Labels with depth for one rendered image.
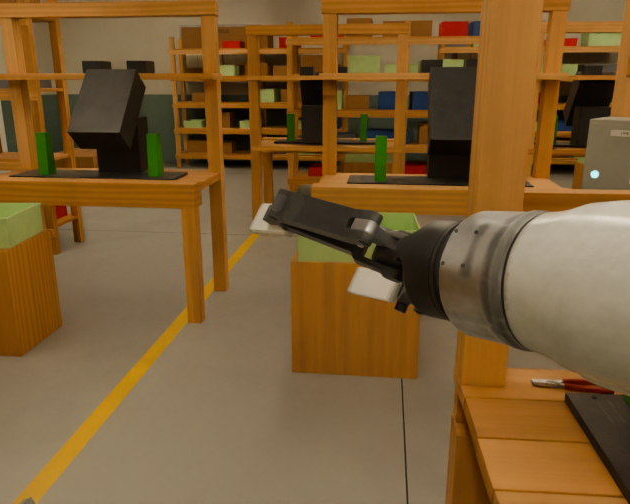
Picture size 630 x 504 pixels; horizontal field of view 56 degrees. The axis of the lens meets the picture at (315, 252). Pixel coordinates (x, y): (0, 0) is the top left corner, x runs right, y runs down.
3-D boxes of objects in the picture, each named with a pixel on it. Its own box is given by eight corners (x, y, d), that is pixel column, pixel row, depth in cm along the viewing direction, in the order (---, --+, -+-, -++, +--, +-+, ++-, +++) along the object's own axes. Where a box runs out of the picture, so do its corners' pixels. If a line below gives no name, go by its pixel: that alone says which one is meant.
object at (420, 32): (519, 201, 753) (537, 15, 690) (287, 196, 787) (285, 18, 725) (510, 194, 805) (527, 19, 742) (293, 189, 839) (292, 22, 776)
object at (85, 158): (97, 187, 854) (94, 156, 842) (43, 186, 859) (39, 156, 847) (128, 174, 969) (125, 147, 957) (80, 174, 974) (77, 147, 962)
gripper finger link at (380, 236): (411, 278, 46) (411, 259, 41) (351, 254, 48) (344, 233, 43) (423, 251, 47) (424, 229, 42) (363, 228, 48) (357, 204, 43)
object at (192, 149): (345, 171, 1009) (347, 33, 947) (176, 168, 1043) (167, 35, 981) (347, 166, 1061) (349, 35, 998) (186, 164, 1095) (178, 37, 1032)
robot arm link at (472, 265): (533, 183, 36) (458, 185, 41) (480, 318, 34) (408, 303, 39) (601, 251, 41) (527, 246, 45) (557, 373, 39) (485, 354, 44)
